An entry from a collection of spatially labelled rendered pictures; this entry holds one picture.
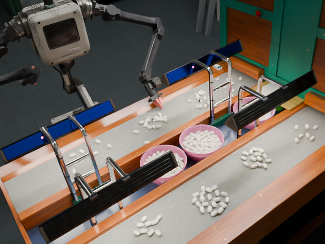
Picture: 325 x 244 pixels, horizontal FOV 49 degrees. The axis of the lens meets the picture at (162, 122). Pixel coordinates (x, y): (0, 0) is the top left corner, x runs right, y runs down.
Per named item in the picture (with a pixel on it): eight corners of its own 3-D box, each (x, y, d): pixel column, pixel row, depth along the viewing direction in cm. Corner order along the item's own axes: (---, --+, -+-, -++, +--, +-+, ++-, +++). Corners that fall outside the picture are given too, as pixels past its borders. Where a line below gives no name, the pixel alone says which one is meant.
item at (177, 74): (160, 82, 216) (158, 71, 212) (235, 47, 241) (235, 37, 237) (168, 87, 211) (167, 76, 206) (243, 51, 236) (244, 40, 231)
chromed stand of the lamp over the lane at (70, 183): (62, 187, 206) (37, 128, 179) (93, 171, 214) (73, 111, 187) (75, 207, 193) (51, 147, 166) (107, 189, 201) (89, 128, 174)
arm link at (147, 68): (152, 31, 264) (159, 24, 254) (158, 35, 266) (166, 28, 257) (136, 81, 248) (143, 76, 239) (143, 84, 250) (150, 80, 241)
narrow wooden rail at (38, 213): (24, 226, 190) (17, 213, 183) (262, 93, 262) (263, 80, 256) (27, 233, 186) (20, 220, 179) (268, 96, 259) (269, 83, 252)
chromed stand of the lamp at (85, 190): (92, 234, 179) (68, 172, 152) (126, 213, 187) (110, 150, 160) (110, 261, 166) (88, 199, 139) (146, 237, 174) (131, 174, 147)
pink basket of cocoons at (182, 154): (133, 170, 211) (131, 159, 205) (169, 150, 222) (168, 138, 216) (159, 197, 193) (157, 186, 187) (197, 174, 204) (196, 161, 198)
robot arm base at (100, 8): (87, 16, 241) (89, -3, 235) (98, 17, 245) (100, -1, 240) (92, 20, 235) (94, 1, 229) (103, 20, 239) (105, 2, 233)
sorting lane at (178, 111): (4, 185, 206) (2, 183, 205) (233, 70, 279) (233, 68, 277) (20, 219, 186) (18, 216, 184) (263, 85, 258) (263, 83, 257)
